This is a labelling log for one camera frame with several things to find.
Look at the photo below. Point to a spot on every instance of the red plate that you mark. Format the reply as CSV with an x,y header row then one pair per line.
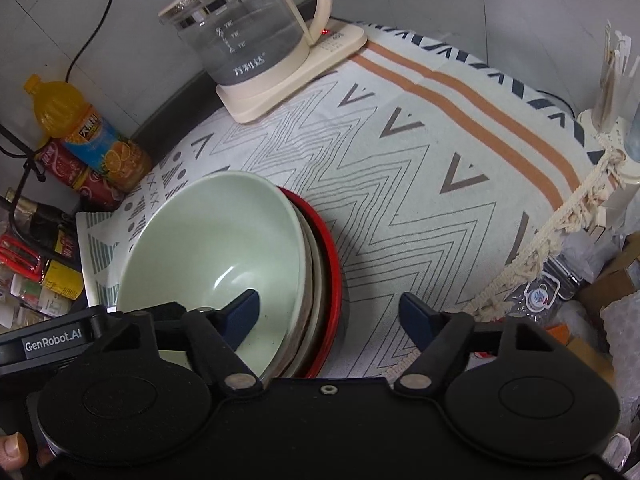
x,y
332,285

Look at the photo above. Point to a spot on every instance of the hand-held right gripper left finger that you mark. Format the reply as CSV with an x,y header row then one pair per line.
x,y
245,310

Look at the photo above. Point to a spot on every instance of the red packet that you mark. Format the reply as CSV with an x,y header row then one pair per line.
x,y
20,257

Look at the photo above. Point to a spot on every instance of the bundle of pale sticks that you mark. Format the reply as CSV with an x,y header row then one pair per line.
x,y
607,90

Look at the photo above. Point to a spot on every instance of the glass electric kettle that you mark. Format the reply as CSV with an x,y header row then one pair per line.
x,y
250,25

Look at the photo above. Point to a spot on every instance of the beige bowl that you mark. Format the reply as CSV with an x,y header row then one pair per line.
x,y
311,280

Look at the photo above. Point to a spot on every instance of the cardboard box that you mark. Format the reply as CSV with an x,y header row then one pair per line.
x,y
620,270

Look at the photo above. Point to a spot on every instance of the white plastic container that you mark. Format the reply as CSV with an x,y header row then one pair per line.
x,y
595,125

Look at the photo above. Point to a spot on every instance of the pale green bowl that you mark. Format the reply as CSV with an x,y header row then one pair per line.
x,y
200,240

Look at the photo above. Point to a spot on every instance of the patterned tablecloth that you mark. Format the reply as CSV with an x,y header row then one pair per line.
x,y
400,185

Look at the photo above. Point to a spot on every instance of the bubble wrap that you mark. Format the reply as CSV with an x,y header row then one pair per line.
x,y
625,340

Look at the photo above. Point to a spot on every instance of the orange packet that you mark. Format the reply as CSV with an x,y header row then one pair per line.
x,y
585,355

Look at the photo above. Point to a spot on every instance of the yellow box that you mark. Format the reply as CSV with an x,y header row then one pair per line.
x,y
62,280

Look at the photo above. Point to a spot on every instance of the black tripod stand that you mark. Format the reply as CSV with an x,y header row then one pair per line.
x,y
20,152

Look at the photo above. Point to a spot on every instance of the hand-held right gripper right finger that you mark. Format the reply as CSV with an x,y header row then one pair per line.
x,y
415,317

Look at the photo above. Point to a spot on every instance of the dark sauce bottle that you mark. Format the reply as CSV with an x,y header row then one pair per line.
x,y
45,220

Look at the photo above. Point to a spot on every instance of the red drink bottle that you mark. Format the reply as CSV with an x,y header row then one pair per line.
x,y
75,175

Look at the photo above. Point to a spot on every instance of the round printed badge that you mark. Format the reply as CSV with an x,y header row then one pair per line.
x,y
539,296

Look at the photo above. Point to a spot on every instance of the pale packets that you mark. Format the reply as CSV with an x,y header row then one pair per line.
x,y
25,305

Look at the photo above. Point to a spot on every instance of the orange juice bottle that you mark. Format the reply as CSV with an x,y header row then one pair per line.
x,y
90,135

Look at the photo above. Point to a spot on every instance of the person's left hand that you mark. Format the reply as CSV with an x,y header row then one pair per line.
x,y
12,450

